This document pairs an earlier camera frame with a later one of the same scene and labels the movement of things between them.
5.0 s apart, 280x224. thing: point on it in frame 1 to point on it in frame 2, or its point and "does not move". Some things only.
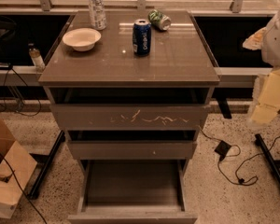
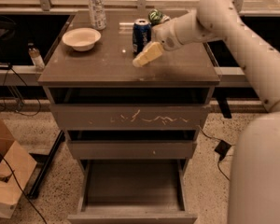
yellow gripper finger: x=254 y=42 to x=151 y=50
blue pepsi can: x=142 y=37 does not move
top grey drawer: x=130 y=117 does not move
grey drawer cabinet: x=130 y=91 does not move
